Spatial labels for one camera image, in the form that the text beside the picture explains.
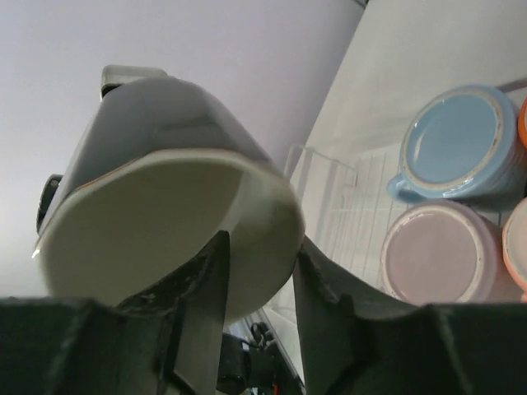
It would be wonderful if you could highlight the orange mug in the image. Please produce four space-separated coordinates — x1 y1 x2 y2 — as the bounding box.
517 98 527 148

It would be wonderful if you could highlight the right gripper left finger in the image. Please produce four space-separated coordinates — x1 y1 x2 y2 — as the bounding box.
1 231 231 394

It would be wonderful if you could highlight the light blue mug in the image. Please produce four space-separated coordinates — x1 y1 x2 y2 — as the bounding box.
387 85 526 207

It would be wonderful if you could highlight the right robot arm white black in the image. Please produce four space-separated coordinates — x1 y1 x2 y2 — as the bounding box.
1 231 526 394

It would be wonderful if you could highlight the pink mug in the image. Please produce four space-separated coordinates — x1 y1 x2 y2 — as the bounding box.
501 198 527 303

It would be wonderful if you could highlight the lilac mug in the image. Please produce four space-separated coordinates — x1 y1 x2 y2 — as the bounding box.
380 200 515 305

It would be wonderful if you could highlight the white wire dish rack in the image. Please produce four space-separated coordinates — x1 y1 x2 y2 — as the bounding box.
263 77 527 314

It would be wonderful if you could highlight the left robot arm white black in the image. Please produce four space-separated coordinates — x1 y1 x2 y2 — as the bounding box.
36 174 63 234

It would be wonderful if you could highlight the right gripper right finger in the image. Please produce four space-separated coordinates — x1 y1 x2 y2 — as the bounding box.
293 239 526 394

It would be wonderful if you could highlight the black mug cream inside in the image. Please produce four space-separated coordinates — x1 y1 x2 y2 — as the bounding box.
33 77 305 322

